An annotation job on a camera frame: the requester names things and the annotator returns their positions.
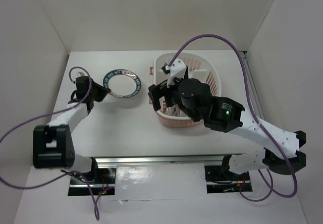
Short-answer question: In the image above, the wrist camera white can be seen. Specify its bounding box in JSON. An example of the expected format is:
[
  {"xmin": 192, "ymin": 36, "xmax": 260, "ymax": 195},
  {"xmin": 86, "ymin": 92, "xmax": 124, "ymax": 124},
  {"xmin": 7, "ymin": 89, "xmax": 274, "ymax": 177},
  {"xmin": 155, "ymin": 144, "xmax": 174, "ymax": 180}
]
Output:
[
  {"xmin": 161, "ymin": 59, "xmax": 187, "ymax": 88},
  {"xmin": 73, "ymin": 72, "xmax": 85, "ymax": 83}
]

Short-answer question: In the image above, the white cover panel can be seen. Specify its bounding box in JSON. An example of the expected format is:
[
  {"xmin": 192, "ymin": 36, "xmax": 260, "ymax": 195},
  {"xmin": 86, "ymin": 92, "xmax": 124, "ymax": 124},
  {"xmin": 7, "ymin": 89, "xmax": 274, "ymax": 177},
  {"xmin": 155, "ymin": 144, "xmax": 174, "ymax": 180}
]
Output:
[{"xmin": 115, "ymin": 163, "xmax": 207, "ymax": 201}]

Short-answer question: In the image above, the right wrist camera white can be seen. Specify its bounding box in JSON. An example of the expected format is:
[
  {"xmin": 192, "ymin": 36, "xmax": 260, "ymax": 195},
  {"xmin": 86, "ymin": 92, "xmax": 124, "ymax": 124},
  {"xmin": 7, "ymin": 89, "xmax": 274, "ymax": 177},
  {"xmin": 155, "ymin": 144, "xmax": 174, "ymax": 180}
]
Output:
[{"xmin": 161, "ymin": 59, "xmax": 187, "ymax": 88}]

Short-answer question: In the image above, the aluminium front rail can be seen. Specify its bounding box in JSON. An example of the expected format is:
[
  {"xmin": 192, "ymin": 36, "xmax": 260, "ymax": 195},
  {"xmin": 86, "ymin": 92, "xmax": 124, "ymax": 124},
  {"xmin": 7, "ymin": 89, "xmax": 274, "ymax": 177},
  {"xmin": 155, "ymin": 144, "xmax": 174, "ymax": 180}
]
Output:
[{"xmin": 95, "ymin": 154, "xmax": 224, "ymax": 167}]

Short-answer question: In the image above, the white pink dish rack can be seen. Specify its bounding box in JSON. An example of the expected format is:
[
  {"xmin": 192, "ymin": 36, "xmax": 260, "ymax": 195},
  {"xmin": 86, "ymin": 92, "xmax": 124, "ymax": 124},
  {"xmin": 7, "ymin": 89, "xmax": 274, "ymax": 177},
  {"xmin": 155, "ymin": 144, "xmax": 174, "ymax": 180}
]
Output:
[{"xmin": 149, "ymin": 52, "xmax": 222, "ymax": 128}]

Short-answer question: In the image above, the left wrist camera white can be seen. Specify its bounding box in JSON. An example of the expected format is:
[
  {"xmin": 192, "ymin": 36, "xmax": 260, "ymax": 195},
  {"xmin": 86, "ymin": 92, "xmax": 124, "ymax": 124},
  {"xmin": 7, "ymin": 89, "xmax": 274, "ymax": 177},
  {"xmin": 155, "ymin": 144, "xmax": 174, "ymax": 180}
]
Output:
[{"xmin": 73, "ymin": 72, "xmax": 85, "ymax": 83}]

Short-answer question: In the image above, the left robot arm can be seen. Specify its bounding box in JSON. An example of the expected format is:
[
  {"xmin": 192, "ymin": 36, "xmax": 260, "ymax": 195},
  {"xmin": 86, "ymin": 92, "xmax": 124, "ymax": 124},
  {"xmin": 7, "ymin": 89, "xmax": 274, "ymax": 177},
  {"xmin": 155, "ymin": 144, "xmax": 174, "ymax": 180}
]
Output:
[{"xmin": 32, "ymin": 76, "xmax": 112, "ymax": 183}]

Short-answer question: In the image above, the plate with red characters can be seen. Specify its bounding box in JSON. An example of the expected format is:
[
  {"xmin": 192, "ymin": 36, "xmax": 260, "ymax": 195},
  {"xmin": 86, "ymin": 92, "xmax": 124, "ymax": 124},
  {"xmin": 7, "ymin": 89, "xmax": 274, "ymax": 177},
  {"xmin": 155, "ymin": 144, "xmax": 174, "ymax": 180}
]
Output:
[{"xmin": 170, "ymin": 105, "xmax": 181, "ymax": 117}]

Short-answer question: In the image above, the aluminium side rail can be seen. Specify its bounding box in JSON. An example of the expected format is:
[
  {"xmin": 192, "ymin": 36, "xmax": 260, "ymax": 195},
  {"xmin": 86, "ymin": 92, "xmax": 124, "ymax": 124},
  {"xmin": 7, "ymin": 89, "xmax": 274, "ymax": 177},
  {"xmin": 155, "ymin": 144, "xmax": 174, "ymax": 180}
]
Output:
[{"xmin": 239, "ymin": 51, "xmax": 264, "ymax": 119}]

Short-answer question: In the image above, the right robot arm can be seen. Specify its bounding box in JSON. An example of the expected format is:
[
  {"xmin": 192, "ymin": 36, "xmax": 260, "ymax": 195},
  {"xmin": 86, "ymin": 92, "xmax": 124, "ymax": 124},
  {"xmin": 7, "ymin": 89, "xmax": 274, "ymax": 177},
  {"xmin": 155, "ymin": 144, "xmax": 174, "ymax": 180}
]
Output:
[{"xmin": 152, "ymin": 79, "xmax": 306, "ymax": 180}]

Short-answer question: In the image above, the plate with green rim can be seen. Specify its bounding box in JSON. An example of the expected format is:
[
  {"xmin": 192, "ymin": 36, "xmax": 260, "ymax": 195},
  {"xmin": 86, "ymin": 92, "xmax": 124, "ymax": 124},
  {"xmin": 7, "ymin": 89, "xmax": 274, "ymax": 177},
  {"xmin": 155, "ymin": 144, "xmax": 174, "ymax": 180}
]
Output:
[{"xmin": 102, "ymin": 69, "xmax": 142, "ymax": 98}]

